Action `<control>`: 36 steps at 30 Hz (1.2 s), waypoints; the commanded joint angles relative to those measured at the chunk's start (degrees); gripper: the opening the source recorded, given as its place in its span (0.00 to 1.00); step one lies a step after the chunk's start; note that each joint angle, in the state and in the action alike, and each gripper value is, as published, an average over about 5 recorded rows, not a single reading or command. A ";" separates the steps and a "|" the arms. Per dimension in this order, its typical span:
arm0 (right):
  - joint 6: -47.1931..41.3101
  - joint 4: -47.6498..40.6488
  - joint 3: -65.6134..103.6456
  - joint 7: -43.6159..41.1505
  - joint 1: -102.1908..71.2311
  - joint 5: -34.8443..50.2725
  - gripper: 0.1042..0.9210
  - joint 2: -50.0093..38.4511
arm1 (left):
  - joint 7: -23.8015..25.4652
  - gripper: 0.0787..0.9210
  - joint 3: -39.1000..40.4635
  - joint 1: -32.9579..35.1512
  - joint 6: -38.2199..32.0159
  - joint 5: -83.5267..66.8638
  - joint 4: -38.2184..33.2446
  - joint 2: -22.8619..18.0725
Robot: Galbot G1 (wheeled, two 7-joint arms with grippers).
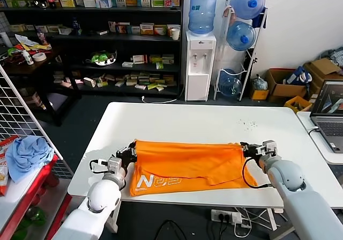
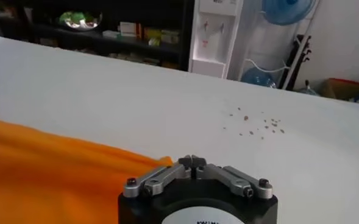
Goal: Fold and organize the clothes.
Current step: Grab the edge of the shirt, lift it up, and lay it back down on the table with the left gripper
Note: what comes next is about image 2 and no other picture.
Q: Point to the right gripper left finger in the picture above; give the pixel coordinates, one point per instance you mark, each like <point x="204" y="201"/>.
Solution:
<point x="161" y="181"/>

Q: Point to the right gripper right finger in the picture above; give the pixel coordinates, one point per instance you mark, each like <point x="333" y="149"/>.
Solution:
<point x="234" y="181"/>

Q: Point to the orange t-shirt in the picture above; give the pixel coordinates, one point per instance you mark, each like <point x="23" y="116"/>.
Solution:
<point x="45" y="170"/>

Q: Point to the scattered brown crumbs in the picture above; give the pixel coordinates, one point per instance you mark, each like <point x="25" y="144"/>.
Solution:
<point x="246" y="118"/>

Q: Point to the large white table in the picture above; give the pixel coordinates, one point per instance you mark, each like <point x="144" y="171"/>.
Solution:
<point x="136" y="106"/>

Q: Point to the blue water jug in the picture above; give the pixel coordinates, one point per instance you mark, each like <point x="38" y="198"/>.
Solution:
<point x="286" y="12"/>
<point x="257" y="79"/>

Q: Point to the black folded stand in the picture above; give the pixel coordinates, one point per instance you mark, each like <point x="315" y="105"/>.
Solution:
<point x="295" y="61"/>

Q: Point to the black shelf unit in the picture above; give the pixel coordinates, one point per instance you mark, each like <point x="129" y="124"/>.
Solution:
<point x="112" y="45"/>

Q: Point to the white metal jug rack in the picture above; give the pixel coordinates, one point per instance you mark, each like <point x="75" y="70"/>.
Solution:
<point x="301" y="51"/>

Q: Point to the white water dispenser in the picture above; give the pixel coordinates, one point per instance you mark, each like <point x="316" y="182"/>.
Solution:
<point x="212" y="36"/>

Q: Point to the white red medicine box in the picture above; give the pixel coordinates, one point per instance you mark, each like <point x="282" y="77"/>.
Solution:
<point x="129" y="29"/>

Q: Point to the green white bowl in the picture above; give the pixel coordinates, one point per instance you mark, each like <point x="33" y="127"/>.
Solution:
<point x="78" y="19"/>

